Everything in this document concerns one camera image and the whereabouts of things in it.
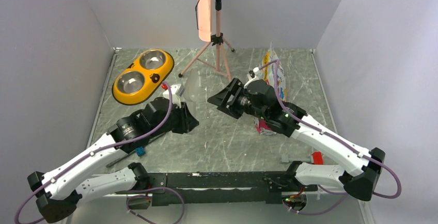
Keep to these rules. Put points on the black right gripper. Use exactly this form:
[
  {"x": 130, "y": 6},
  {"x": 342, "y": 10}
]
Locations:
[{"x": 221, "y": 98}]

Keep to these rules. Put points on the pink light panel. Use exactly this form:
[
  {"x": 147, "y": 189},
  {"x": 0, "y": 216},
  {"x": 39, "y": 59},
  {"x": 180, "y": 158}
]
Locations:
[{"x": 203, "y": 10}]

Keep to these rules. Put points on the yellow double pet bowl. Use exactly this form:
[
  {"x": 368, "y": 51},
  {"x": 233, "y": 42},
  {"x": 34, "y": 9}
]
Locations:
[{"x": 142, "y": 77}]

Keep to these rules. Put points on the red clamp block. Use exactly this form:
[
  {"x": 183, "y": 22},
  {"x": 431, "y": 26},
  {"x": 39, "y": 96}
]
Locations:
[{"x": 317, "y": 158}]

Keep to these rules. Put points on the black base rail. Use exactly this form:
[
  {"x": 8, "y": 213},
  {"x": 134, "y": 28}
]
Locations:
[{"x": 270, "y": 187}]

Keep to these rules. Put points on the pink tripod stand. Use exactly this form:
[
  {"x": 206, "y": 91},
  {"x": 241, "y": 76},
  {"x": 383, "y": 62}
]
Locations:
[{"x": 218, "y": 41}]

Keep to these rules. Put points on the pet food bag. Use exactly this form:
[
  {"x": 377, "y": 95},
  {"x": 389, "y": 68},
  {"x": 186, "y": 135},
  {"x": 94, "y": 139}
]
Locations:
[{"x": 269, "y": 77}]

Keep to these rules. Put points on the blue building brick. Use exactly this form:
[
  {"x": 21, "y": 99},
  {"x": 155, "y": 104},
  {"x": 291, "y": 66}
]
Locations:
[{"x": 140, "y": 151}]

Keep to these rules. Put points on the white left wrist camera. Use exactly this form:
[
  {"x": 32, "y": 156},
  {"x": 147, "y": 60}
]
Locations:
[{"x": 176, "y": 91}]

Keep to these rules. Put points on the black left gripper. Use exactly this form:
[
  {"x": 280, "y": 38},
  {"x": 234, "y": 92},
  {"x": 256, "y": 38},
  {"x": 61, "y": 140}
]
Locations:
[{"x": 187, "y": 122}]

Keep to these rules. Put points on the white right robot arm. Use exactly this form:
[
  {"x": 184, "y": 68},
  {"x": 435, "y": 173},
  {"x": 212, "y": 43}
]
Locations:
[{"x": 356, "y": 170}]

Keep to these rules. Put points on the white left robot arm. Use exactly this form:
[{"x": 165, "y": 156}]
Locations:
[{"x": 59, "y": 192}]

